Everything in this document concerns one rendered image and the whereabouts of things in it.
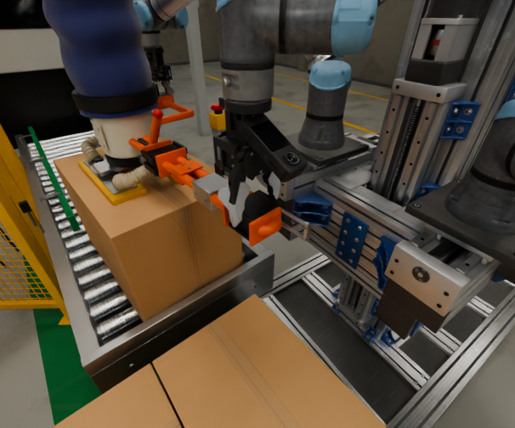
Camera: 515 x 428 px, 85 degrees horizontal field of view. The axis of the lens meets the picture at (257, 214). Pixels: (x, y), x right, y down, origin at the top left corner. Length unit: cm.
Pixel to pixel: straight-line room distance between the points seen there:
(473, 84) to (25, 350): 209
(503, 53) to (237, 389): 102
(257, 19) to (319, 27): 7
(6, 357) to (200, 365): 125
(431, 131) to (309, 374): 73
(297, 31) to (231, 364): 83
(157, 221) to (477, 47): 86
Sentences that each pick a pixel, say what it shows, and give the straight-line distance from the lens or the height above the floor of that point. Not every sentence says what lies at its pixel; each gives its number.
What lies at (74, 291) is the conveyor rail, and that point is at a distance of 120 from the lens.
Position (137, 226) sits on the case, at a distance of 77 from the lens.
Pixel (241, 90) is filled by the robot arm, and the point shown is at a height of 130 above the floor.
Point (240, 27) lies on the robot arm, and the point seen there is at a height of 137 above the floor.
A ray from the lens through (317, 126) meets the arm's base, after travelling 91.
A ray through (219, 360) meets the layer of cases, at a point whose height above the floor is 54.
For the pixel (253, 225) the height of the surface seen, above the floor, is 110.
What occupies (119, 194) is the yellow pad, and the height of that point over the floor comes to 97.
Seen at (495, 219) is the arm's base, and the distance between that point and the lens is 70.
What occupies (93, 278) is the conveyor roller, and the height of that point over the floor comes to 54.
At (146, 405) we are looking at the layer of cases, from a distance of 94.
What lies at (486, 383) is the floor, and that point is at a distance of 184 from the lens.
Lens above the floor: 139
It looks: 36 degrees down
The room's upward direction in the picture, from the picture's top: straight up
